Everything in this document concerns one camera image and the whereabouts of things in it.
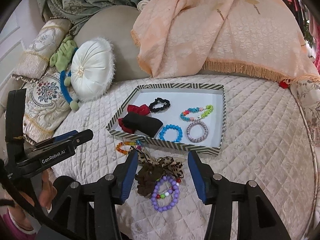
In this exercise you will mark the peach fringed blanket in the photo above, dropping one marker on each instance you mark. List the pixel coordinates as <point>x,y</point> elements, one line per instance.
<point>258,38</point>

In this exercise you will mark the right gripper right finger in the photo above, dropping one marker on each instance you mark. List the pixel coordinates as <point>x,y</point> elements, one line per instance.
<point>201,174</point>

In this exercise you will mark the beige bolster pillow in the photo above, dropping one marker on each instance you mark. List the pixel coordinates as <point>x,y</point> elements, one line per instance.
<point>35,59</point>

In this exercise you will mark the round white satin pillow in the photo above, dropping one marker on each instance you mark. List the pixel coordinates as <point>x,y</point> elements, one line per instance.
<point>93,69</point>

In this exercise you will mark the leopard print bow scrunchie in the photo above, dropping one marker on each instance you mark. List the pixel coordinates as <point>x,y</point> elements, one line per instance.
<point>153,169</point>

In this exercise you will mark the striped tray box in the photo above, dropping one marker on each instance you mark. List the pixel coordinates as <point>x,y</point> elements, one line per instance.
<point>181,96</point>

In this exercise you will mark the quilted beige bedspread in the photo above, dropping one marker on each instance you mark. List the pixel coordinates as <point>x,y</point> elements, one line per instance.
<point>266,140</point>

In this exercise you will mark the floral embroidered cushion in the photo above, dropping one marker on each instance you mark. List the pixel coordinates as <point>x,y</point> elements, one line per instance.
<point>45,108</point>

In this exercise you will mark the black velvet bow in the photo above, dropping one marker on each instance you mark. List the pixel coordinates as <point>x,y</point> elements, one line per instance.
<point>145,124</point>

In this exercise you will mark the person's left hand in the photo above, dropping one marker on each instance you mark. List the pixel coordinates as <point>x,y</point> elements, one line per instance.
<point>45,200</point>

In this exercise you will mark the red velvet bow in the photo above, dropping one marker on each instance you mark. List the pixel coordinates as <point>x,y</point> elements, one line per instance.
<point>141,110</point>

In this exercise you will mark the blue green plush toy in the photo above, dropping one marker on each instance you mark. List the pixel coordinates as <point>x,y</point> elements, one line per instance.
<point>61,60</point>

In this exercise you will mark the black scrunchie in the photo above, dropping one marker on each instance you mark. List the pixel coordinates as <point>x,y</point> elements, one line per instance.
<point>159,105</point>

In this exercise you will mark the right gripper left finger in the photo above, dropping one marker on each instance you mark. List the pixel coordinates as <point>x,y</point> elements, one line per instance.
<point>125,174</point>

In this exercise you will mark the small red object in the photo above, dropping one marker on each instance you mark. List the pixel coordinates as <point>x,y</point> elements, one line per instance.
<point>285,83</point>

